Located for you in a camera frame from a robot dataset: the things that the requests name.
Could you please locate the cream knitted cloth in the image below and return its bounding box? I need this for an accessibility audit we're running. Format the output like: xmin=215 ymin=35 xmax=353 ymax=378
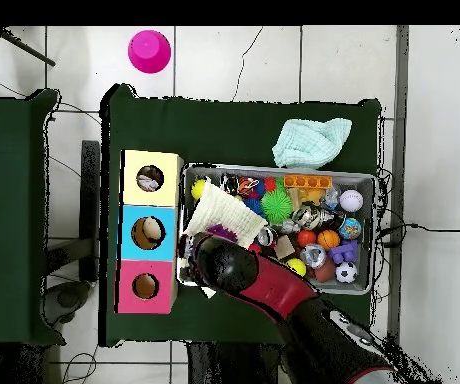
xmin=183 ymin=181 xmax=269 ymax=299

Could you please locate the purple spiky hedgehog toy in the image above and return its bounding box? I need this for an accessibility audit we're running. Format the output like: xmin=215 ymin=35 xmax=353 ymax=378
xmin=205 ymin=223 xmax=240 ymax=244

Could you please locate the light blue muslin cloth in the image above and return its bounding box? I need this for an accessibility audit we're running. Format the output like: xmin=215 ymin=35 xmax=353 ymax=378
xmin=271 ymin=117 xmax=353 ymax=170

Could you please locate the wooden box with three holes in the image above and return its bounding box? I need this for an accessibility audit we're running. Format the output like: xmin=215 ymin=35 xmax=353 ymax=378
xmin=115 ymin=149 xmax=184 ymax=315

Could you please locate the tiger plush toy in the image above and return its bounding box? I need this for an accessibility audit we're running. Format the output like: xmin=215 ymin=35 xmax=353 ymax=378
xmin=237 ymin=176 xmax=261 ymax=197

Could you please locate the yellow smiley ball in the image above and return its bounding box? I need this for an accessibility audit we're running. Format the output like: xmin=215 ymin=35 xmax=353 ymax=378
xmin=190 ymin=178 xmax=207 ymax=201

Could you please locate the green spiky ball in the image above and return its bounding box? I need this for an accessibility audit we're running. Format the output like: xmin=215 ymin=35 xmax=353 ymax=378
xmin=260 ymin=188 xmax=295 ymax=224

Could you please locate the red rubber ball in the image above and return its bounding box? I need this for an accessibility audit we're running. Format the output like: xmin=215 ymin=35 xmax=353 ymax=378
xmin=296 ymin=228 xmax=318 ymax=248

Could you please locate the orange plastic tray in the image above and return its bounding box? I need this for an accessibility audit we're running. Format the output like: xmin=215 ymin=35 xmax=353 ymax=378
xmin=283 ymin=174 xmax=334 ymax=189

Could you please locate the plain yellow ball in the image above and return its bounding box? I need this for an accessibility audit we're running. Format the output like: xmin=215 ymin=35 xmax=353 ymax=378
xmin=286 ymin=257 xmax=308 ymax=278

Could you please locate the orange basketball toy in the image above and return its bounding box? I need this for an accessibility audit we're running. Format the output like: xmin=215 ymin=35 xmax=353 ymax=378
xmin=316 ymin=228 xmax=341 ymax=252

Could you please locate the globe print ball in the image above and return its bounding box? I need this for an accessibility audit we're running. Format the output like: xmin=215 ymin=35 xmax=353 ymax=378
xmin=338 ymin=217 xmax=363 ymax=240

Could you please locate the white baseball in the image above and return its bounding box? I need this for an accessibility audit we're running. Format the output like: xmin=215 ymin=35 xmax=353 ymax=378
xmin=339 ymin=188 xmax=364 ymax=212

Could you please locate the black and white soccer ball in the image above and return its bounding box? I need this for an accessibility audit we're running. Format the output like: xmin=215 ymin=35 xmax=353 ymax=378
xmin=334 ymin=260 xmax=358 ymax=284

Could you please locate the pink plastic cup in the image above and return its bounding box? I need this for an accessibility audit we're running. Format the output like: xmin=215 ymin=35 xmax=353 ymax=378
xmin=127 ymin=29 xmax=172 ymax=75

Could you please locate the dark green side table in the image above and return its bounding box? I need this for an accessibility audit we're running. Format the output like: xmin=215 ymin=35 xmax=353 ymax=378
xmin=0 ymin=88 xmax=62 ymax=347

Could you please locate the wire mesh bin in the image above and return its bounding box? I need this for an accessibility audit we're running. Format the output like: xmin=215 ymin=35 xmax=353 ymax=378
xmin=176 ymin=164 xmax=377 ymax=296

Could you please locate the black floor cable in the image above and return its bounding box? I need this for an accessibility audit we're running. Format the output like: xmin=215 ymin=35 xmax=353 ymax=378
xmin=377 ymin=222 xmax=460 ymax=249

